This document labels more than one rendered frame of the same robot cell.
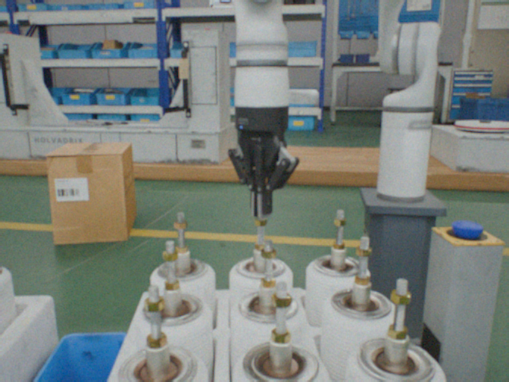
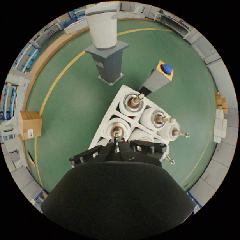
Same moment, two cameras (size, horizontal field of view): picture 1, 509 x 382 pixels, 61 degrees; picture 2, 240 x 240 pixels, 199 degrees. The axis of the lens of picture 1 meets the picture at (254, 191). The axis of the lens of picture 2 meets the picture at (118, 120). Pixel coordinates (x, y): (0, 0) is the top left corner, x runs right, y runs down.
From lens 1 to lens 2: 0.65 m
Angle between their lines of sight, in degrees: 79
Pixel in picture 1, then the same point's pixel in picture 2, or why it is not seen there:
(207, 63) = (10, 76)
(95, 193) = (31, 127)
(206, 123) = (21, 81)
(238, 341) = not seen: hidden behind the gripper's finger
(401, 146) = (109, 27)
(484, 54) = (62, 18)
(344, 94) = (39, 43)
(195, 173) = (30, 88)
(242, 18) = not seen: outside the picture
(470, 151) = (77, 27)
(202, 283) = not seen: hidden behind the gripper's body
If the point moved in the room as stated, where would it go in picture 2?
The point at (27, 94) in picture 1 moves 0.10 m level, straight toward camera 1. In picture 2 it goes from (9, 125) to (9, 126)
